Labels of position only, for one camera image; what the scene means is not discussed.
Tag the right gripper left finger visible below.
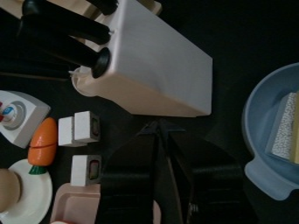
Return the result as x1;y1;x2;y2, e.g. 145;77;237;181
95;121;163;224

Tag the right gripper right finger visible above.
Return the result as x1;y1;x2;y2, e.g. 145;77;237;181
159;119;259;224

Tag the white sushi roll toy block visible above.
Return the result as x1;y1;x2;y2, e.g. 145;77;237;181
69;154;103;188
73;110;101;144
57;115;88;148

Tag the pink toy tray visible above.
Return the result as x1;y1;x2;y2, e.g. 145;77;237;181
49;183;163;224

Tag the white toy plate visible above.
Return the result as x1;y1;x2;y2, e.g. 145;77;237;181
0;158;53;224

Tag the orange toy carrot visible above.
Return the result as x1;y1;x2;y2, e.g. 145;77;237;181
26;116;59;176

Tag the blue toy pot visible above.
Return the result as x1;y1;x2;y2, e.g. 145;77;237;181
240;61;299;201

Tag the yellow white sponge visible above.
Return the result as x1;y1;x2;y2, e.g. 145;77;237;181
265;90;299;165

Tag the round tan toy egg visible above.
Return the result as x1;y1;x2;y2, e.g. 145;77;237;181
0;168;22;214

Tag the white wedge toy with dial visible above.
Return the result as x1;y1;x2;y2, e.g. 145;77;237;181
0;89;52;150

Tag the white toy knife block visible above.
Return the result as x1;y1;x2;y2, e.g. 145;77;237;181
69;0;215;118

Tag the black toy knife handle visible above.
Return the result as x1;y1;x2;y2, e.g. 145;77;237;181
16;12;113;46
16;30;112;80

